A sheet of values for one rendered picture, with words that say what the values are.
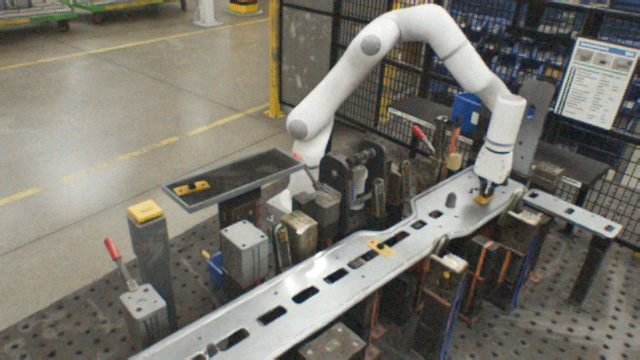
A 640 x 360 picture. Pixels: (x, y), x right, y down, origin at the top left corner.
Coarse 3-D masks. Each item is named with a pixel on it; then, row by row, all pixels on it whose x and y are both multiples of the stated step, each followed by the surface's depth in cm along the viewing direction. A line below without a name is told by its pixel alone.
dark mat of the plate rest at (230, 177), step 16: (240, 160) 135; (256, 160) 136; (272, 160) 136; (288, 160) 137; (208, 176) 126; (224, 176) 127; (240, 176) 127; (256, 176) 128; (208, 192) 120; (224, 192) 120
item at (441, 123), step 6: (438, 120) 157; (444, 120) 157; (450, 120) 155; (438, 126) 158; (444, 126) 159; (450, 126) 156; (438, 132) 158; (444, 132) 160; (438, 138) 159; (444, 138) 161; (438, 144) 160; (444, 144) 162; (438, 150) 161; (444, 150) 162; (438, 156) 161; (444, 156) 163; (444, 162) 164
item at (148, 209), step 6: (138, 204) 113; (144, 204) 113; (150, 204) 114; (156, 204) 114; (132, 210) 111; (138, 210) 111; (144, 210) 111; (150, 210) 111; (156, 210) 111; (162, 210) 112; (138, 216) 109; (144, 216) 109; (150, 216) 110
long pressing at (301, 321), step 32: (448, 192) 158; (512, 192) 160; (448, 224) 141; (480, 224) 143; (320, 256) 125; (352, 256) 126; (416, 256) 128; (256, 288) 113; (288, 288) 114; (320, 288) 115; (352, 288) 115; (224, 320) 104; (288, 320) 105; (320, 320) 106; (160, 352) 96; (192, 352) 97; (224, 352) 97; (256, 352) 97
